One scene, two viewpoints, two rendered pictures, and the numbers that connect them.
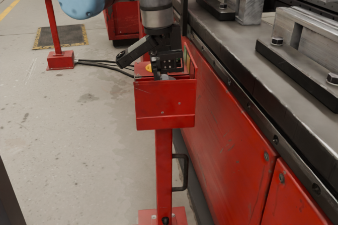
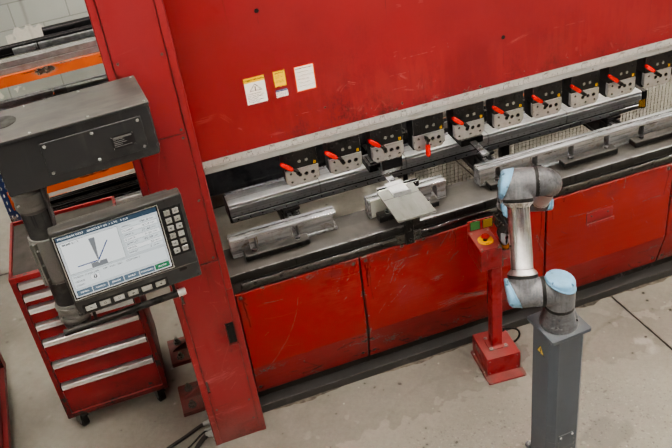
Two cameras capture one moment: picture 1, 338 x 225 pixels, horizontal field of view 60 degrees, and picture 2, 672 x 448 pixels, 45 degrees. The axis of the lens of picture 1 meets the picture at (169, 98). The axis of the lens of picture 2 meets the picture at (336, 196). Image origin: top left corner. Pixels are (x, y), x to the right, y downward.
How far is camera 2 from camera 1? 3.82 m
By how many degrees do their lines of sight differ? 77
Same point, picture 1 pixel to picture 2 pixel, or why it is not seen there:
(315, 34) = (509, 164)
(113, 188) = (451, 408)
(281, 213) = (556, 212)
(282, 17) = (485, 171)
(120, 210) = (475, 395)
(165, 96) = not seen: hidden behind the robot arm
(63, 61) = not seen: outside the picture
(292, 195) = (559, 201)
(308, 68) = not seen: hidden behind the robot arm
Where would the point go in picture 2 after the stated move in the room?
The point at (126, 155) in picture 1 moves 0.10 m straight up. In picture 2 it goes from (400, 413) to (398, 399)
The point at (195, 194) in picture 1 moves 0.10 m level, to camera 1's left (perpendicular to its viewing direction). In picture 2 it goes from (446, 341) to (451, 354)
